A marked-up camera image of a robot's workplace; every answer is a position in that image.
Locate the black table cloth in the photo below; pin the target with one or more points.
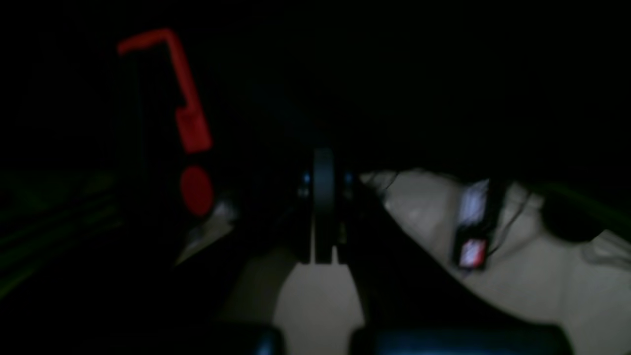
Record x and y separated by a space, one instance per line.
94 232

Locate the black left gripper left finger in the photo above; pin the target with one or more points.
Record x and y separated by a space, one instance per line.
305 175

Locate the red black clamp left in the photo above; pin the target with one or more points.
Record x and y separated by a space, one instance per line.
194 183

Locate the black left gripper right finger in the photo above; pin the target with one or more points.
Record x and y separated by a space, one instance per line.
344 176

